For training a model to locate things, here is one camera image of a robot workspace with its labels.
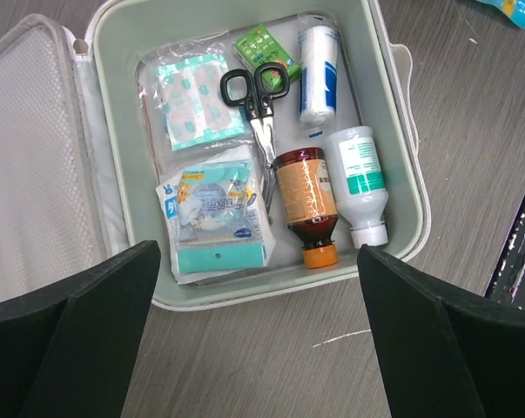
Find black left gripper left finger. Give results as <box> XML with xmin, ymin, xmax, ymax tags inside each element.
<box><xmin>0</xmin><ymin>240</ymin><xmax>161</xmax><ymax>417</ymax></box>

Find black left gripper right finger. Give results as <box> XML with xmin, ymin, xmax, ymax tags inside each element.
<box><xmin>357</xmin><ymin>246</ymin><xmax>525</xmax><ymax>417</ymax></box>

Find white bottle green label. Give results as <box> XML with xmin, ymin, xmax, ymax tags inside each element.
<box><xmin>324</xmin><ymin>126</ymin><xmax>388</xmax><ymax>249</ymax></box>

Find medical tape roll packet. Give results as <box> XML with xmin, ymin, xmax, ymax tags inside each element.
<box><xmin>175</xmin><ymin>158</ymin><xmax>266</xmax><ymax>274</ymax></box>

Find white gauze packet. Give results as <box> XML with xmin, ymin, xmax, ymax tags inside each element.
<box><xmin>156</xmin><ymin>145</ymin><xmax>276</xmax><ymax>285</ymax></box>

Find brown medicine bottle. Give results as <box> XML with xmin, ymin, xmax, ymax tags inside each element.
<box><xmin>274</xmin><ymin>147</ymin><xmax>339</xmax><ymax>269</ymax></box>

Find grey medicine kit case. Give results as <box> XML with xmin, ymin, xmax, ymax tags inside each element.
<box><xmin>0</xmin><ymin>1</ymin><xmax>432</xmax><ymax>302</ymax></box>

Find green plasters plastic bag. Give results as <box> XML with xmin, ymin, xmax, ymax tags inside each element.
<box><xmin>138</xmin><ymin>37</ymin><xmax>253</xmax><ymax>155</ymax></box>

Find black handled scissors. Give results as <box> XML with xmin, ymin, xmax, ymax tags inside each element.
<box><xmin>219</xmin><ymin>62</ymin><xmax>290</xmax><ymax>214</ymax></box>

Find small green box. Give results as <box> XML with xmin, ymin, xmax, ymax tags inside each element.
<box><xmin>233</xmin><ymin>24</ymin><xmax>301</xmax><ymax>82</ymax></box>

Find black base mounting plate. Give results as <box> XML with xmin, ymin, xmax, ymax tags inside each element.
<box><xmin>485</xmin><ymin>196</ymin><xmax>525</xmax><ymax>311</ymax></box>

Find blue cooling patch pouch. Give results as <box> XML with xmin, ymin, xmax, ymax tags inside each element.
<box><xmin>478</xmin><ymin>0</ymin><xmax>525</xmax><ymax>29</ymax></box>

